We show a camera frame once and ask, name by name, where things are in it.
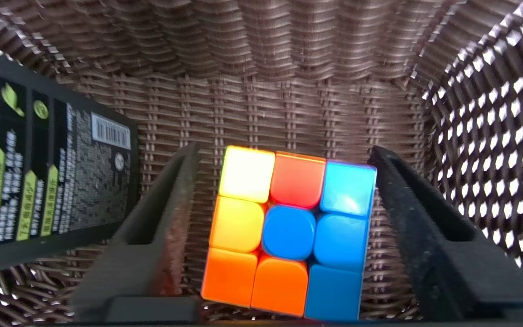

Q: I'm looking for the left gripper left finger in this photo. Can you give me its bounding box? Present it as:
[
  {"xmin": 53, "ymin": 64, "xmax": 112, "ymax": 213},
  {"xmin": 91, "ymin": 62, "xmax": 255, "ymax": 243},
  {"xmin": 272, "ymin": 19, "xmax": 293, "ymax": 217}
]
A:
[{"xmin": 70, "ymin": 143, "xmax": 202, "ymax": 324}]

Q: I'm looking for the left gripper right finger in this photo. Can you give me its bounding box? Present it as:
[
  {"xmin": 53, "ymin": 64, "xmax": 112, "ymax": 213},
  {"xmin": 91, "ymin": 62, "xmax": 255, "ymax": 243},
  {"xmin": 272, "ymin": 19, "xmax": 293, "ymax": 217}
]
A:
[{"xmin": 367, "ymin": 145, "xmax": 523, "ymax": 324}]

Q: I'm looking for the black bottle with cap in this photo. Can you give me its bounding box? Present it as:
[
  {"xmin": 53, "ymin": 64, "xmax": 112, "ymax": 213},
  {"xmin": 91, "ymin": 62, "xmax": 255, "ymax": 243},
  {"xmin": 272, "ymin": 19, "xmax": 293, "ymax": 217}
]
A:
[{"xmin": 0, "ymin": 43, "xmax": 141, "ymax": 278}]

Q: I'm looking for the multicoloured puzzle cube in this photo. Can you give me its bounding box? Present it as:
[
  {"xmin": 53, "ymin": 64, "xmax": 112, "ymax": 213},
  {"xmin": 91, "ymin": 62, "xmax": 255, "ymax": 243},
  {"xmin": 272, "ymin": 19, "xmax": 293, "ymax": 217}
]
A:
[{"xmin": 200, "ymin": 145, "xmax": 378, "ymax": 322}]

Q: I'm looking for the dark brown wicker basket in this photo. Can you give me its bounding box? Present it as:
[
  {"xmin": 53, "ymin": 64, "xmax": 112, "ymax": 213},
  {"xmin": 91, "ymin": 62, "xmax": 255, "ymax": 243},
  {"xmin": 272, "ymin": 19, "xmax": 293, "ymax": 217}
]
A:
[{"xmin": 0, "ymin": 0, "xmax": 523, "ymax": 327}]

